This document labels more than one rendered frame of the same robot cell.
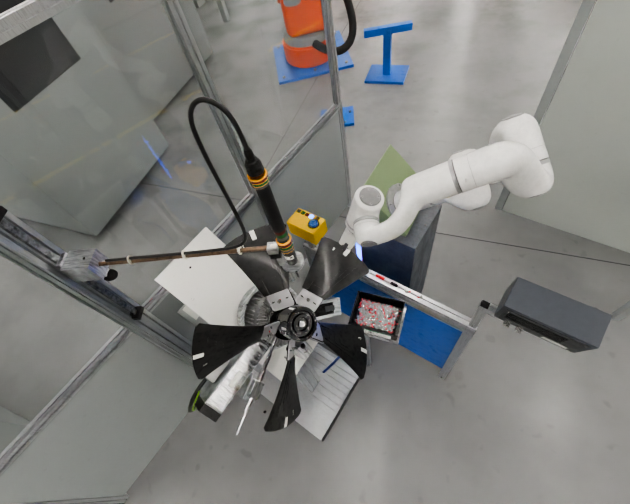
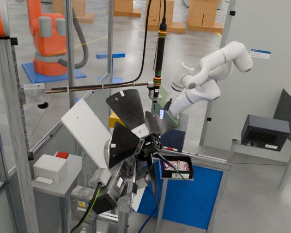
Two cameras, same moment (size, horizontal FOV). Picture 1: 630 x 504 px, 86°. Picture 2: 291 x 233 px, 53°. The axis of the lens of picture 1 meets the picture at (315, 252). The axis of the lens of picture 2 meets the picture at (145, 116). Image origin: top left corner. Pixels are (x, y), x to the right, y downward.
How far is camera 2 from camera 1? 1.15 m
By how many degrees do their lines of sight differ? 37
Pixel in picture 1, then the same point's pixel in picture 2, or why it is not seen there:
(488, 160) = (234, 46)
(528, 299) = (256, 121)
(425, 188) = (212, 59)
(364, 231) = (190, 78)
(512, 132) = not seen: hidden behind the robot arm
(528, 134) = not seen: hidden behind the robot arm
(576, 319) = (277, 125)
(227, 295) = (97, 140)
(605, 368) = (287, 214)
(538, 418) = not seen: outside the picture
